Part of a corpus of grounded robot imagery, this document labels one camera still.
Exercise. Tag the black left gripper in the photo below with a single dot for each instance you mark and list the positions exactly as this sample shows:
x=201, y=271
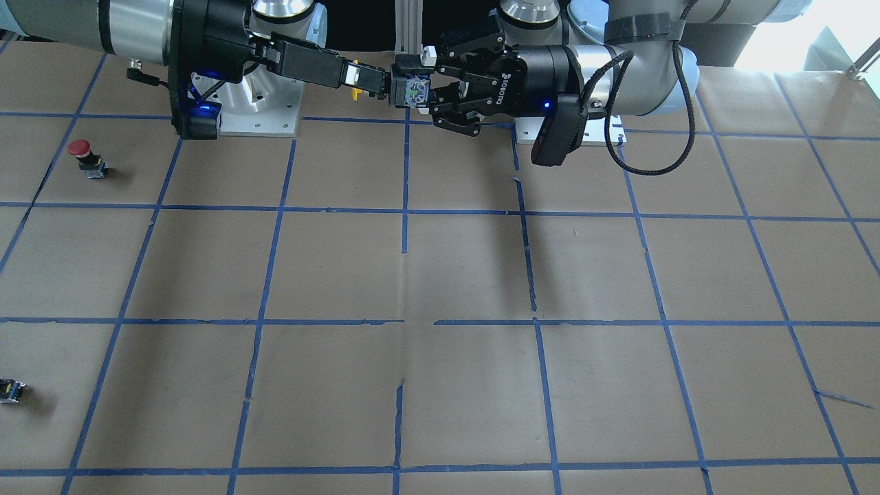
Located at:
x=541, y=74

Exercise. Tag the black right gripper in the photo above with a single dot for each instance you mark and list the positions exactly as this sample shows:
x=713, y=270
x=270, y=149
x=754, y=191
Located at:
x=223, y=42

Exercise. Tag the yellow push button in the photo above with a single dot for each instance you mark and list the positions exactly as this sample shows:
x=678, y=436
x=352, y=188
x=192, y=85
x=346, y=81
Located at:
x=409, y=83

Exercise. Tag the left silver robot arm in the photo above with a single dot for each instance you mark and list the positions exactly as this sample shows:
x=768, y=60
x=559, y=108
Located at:
x=630, y=53

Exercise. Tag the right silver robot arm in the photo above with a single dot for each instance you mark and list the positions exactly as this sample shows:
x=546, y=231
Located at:
x=137, y=30

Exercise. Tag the red push button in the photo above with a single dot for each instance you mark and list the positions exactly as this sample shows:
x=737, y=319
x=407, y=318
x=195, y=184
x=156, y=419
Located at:
x=91, y=164

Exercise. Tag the green push button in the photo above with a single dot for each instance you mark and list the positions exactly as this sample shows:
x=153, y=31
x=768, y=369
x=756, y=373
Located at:
x=12, y=390

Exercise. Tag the brown paper table mat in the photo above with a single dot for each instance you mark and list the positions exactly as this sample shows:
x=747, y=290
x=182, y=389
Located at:
x=380, y=307

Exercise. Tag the aluminium frame post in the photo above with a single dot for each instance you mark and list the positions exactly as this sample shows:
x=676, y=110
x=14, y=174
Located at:
x=408, y=22

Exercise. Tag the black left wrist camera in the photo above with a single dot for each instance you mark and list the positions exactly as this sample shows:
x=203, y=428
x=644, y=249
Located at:
x=561, y=131

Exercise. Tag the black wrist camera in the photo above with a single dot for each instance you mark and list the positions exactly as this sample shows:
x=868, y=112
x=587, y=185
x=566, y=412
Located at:
x=561, y=131
x=191, y=118

